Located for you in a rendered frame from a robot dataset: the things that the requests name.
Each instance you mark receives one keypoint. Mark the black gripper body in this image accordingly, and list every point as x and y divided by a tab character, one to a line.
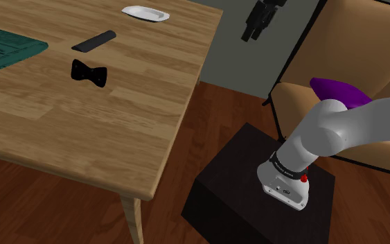
263	15

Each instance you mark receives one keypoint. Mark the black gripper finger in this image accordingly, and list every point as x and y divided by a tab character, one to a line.
246	35
257	35

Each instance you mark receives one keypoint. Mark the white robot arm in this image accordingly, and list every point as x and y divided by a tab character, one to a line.
319	131

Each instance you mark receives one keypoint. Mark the purple cushion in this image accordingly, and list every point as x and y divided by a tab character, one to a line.
340	92

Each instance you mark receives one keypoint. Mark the white oblong plate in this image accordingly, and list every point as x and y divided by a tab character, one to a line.
145	13

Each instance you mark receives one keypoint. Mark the black remote control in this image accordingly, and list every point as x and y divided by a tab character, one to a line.
94	41

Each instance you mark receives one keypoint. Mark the dark robot stand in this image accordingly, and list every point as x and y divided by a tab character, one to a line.
235	189

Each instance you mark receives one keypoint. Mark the wooden table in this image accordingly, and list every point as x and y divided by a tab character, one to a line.
113	128

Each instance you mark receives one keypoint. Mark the black bow tie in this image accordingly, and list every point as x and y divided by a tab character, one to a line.
88	73

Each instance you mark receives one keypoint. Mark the green newspaper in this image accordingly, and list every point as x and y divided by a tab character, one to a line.
2	50

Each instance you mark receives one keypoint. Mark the tan armchair with black frame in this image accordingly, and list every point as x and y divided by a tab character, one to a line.
350	47

